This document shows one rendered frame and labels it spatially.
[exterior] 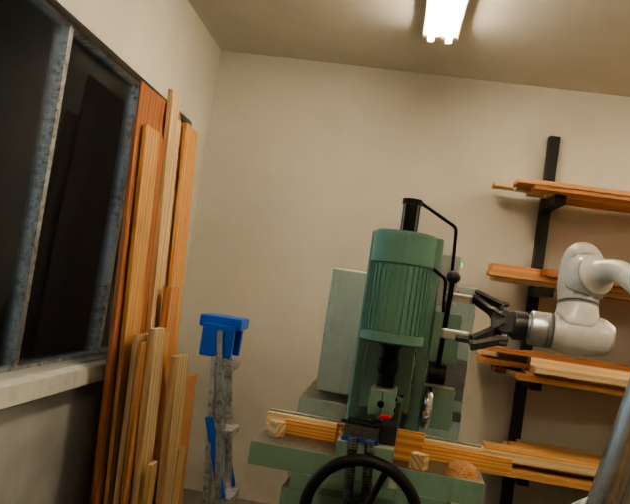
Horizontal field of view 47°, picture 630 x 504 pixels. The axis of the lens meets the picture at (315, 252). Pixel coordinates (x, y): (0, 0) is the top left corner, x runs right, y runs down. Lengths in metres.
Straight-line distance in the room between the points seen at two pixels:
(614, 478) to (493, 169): 3.18
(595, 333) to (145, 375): 1.94
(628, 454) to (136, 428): 2.22
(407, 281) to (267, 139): 2.72
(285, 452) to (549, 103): 3.19
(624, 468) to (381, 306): 0.78
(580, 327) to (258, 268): 2.84
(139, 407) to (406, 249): 1.65
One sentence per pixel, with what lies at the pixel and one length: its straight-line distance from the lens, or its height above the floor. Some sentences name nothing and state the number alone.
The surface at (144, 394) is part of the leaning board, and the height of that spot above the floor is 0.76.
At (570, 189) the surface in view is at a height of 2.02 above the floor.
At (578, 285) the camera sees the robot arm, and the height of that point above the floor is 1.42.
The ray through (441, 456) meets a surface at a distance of 2.08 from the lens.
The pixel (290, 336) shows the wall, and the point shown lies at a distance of 4.44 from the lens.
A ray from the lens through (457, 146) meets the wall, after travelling 4.51.
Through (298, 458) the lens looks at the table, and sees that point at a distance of 1.95.
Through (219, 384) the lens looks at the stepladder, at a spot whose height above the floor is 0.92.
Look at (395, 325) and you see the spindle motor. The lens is 1.96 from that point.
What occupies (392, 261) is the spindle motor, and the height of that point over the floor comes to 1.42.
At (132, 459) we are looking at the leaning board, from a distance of 3.28.
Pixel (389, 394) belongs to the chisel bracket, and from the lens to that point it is 2.01.
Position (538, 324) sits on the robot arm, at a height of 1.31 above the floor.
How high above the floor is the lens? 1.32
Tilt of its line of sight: 3 degrees up
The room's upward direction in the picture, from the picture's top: 8 degrees clockwise
